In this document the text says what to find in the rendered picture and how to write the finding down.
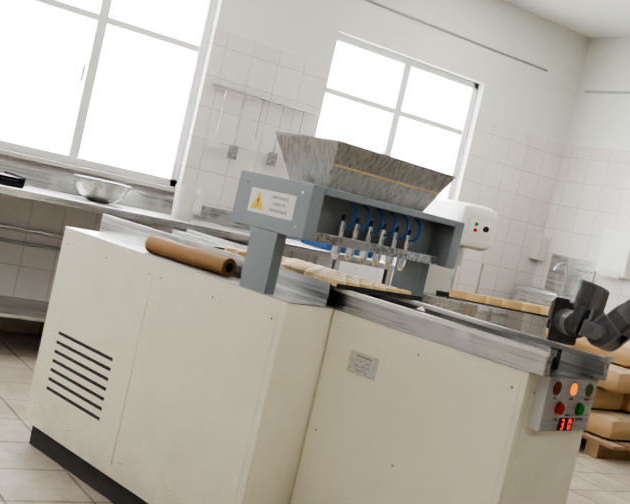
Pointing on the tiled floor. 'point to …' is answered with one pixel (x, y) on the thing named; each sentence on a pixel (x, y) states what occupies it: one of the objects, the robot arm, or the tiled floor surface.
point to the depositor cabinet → (172, 378)
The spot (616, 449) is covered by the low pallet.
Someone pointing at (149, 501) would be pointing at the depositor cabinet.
